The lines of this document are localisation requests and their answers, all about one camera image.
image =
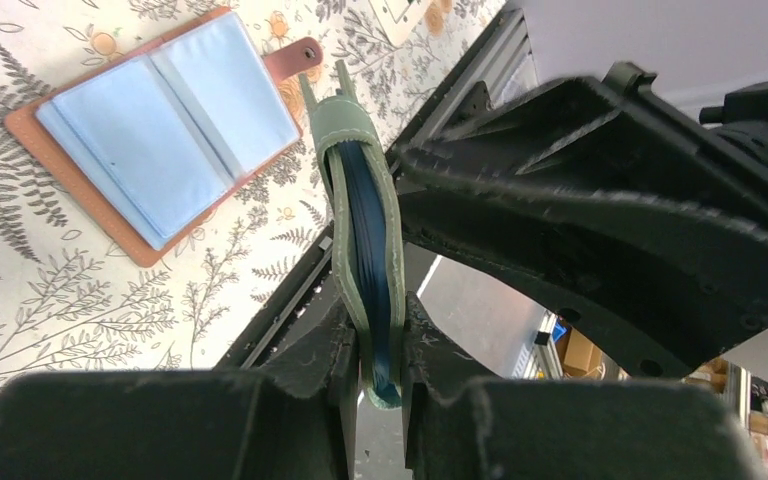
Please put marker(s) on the green white chessboard mat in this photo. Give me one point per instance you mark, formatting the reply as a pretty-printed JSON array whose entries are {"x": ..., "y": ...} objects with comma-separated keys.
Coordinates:
[{"x": 398, "y": 18}]

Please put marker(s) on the floral tablecloth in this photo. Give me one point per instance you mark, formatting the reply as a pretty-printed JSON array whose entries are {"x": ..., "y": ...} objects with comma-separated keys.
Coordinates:
[{"x": 70, "y": 297}]

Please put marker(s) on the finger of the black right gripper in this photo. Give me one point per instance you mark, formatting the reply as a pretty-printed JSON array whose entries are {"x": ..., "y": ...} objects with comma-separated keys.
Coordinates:
[{"x": 596, "y": 198}]

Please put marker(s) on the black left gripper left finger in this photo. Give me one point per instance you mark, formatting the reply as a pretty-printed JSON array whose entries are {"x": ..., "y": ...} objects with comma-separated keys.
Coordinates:
[{"x": 291, "y": 418}]

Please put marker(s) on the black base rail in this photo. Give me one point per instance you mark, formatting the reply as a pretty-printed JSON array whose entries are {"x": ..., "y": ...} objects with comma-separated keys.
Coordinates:
[{"x": 474, "y": 84}]

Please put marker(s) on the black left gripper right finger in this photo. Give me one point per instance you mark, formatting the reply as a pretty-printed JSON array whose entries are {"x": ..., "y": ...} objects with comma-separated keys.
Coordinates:
[{"x": 462, "y": 421}]

